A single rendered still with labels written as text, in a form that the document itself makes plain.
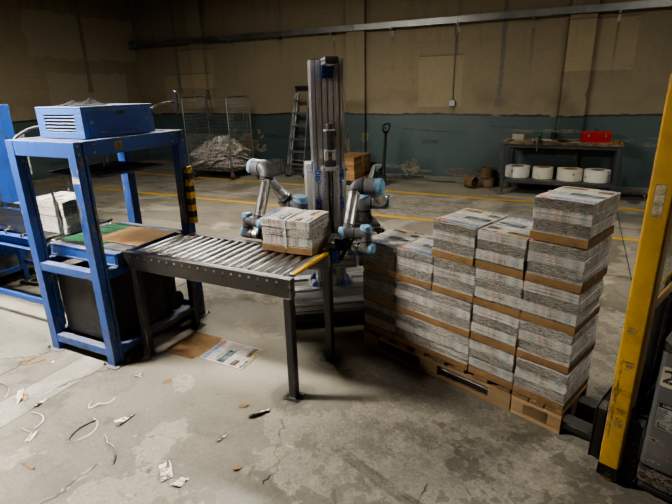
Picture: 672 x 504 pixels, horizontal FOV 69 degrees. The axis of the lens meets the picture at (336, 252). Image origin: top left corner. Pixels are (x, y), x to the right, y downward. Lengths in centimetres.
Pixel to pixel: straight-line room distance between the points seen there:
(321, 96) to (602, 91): 644
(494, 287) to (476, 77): 713
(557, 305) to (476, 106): 724
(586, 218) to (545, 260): 30
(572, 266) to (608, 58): 711
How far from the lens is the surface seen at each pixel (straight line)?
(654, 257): 234
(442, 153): 989
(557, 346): 285
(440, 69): 985
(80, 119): 359
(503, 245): 279
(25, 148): 378
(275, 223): 319
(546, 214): 265
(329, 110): 384
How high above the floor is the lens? 183
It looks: 19 degrees down
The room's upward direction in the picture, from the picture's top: 1 degrees counter-clockwise
